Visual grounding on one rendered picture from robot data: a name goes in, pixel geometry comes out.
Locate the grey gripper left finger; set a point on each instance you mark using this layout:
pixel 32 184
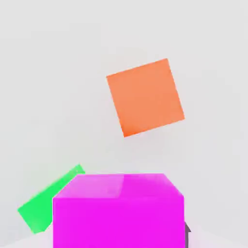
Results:
pixel 38 242

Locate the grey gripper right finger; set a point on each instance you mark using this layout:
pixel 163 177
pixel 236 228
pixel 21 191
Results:
pixel 187 236

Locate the small magenta cube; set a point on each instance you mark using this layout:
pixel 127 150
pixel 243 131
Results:
pixel 118 217

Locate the small green cube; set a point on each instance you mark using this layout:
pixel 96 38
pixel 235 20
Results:
pixel 38 211

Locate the small orange cube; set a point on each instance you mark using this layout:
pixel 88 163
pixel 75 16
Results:
pixel 145 97

